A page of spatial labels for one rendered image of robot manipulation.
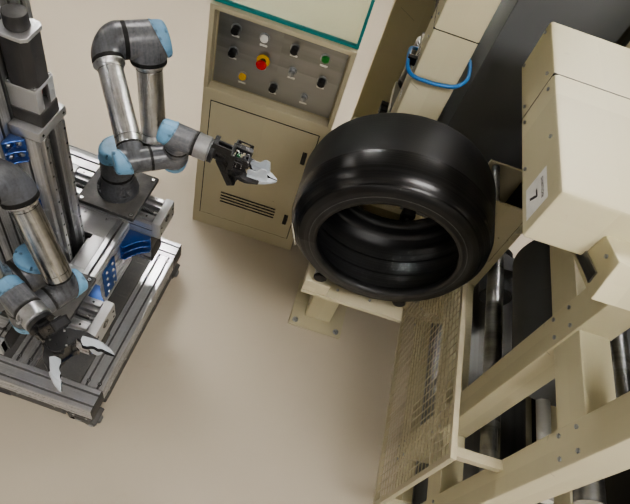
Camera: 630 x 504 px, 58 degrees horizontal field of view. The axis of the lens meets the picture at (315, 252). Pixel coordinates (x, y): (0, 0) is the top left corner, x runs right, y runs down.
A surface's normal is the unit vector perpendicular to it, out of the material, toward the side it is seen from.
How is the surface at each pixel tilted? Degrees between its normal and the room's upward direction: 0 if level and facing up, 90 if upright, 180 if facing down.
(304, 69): 90
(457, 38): 90
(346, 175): 56
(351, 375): 0
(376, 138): 28
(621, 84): 0
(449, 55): 90
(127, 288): 0
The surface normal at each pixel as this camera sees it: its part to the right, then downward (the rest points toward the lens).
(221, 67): -0.22, 0.77
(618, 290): -0.14, 0.56
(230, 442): 0.22, -0.56
